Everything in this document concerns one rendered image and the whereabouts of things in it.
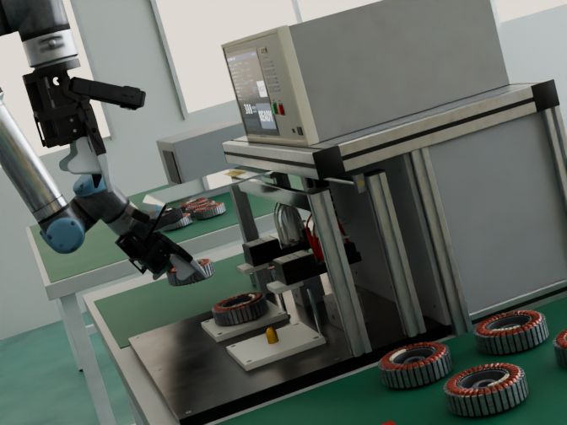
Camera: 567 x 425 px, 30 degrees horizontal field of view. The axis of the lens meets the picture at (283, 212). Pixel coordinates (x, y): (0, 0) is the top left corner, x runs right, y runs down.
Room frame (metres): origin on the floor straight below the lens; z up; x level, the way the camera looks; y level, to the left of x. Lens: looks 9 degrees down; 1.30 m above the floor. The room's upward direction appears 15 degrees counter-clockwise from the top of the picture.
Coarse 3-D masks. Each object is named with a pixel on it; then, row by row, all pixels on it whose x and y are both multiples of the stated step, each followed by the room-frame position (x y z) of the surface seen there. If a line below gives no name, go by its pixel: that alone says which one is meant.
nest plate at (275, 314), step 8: (272, 304) 2.12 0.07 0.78; (272, 312) 2.06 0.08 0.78; (280, 312) 2.04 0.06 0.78; (208, 320) 2.13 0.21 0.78; (248, 320) 2.05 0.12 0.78; (256, 320) 2.03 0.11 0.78; (264, 320) 2.02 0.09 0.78; (272, 320) 2.02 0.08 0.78; (208, 328) 2.07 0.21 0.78; (216, 328) 2.06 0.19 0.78; (224, 328) 2.04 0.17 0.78; (232, 328) 2.02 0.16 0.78; (240, 328) 2.01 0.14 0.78; (248, 328) 2.01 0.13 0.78; (256, 328) 2.01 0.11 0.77; (216, 336) 2.00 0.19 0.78; (224, 336) 2.00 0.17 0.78; (232, 336) 2.00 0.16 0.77
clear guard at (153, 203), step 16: (208, 176) 2.19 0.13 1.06; (224, 176) 2.11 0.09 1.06; (240, 176) 2.04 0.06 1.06; (256, 176) 2.00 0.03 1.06; (160, 192) 2.14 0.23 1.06; (176, 192) 2.07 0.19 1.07; (192, 192) 2.00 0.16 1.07; (144, 208) 2.12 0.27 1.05; (160, 208) 1.96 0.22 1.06; (144, 224) 2.03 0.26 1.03; (144, 240) 1.94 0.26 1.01
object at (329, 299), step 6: (330, 294) 1.91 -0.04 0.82; (324, 300) 1.91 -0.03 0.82; (330, 300) 1.87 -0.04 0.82; (360, 300) 1.85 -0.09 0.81; (330, 306) 1.88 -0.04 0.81; (336, 306) 1.84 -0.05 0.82; (360, 306) 1.85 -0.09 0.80; (330, 312) 1.89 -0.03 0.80; (336, 312) 1.85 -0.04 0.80; (330, 318) 1.90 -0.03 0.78; (336, 318) 1.86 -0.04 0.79; (366, 318) 1.85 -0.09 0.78; (336, 324) 1.87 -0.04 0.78; (342, 324) 1.84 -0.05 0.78
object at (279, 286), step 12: (300, 252) 1.88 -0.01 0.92; (276, 264) 1.87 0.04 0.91; (288, 264) 1.83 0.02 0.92; (300, 264) 1.84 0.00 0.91; (312, 264) 1.84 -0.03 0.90; (324, 264) 1.84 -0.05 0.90; (348, 264) 1.85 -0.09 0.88; (276, 276) 1.89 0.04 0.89; (288, 276) 1.83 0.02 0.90; (300, 276) 1.83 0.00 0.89; (312, 276) 1.84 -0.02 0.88; (276, 288) 1.83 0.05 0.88; (288, 288) 1.83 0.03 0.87
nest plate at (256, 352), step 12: (300, 324) 1.92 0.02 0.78; (264, 336) 1.90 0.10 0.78; (288, 336) 1.86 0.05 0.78; (300, 336) 1.83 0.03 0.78; (312, 336) 1.81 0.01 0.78; (228, 348) 1.89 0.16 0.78; (240, 348) 1.87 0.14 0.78; (252, 348) 1.84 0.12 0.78; (264, 348) 1.82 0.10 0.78; (276, 348) 1.80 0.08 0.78; (288, 348) 1.78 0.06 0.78; (300, 348) 1.78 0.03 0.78; (240, 360) 1.79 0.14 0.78; (252, 360) 1.77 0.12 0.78; (264, 360) 1.77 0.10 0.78; (276, 360) 1.77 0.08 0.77
